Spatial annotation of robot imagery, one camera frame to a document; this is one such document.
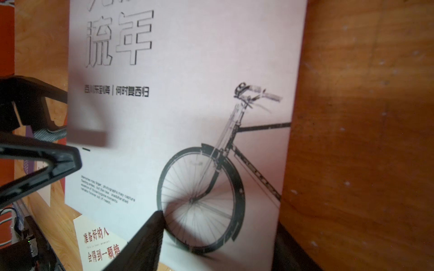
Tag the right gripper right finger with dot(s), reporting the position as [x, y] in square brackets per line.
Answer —
[142, 252]

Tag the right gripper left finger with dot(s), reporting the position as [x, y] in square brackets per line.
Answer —
[29, 134]

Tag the white card red text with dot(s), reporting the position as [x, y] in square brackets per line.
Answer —
[98, 246]

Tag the white photo album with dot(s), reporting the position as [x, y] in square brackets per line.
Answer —
[184, 107]

